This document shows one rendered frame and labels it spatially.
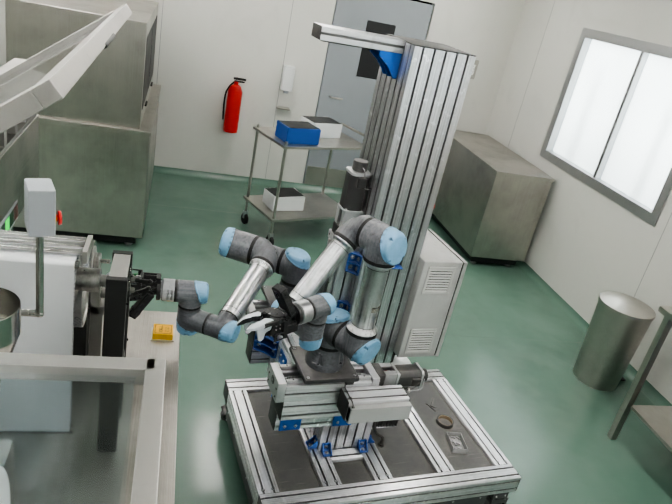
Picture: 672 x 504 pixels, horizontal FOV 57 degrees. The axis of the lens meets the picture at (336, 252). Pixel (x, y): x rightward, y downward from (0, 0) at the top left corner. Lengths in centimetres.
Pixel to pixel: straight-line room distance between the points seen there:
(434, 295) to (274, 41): 423
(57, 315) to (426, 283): 144
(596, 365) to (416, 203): 246
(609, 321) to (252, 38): 410
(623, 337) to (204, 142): 429
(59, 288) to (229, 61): 490
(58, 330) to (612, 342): 355
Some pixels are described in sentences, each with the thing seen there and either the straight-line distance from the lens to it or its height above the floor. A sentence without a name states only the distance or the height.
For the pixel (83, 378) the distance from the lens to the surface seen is 101.
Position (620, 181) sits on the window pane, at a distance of 534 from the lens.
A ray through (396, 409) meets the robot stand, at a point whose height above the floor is 71.
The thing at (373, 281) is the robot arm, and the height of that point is 127.
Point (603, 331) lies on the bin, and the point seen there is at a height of 42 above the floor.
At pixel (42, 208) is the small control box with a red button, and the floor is 167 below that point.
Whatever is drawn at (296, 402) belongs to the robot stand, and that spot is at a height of 68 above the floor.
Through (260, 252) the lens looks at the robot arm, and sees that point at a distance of 232.
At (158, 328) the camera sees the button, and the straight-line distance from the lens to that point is 234.
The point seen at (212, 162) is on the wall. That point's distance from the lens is 663.
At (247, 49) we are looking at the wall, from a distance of 638.
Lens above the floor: 220
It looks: 24 degrees down
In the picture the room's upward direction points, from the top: 12 degrees clockwise
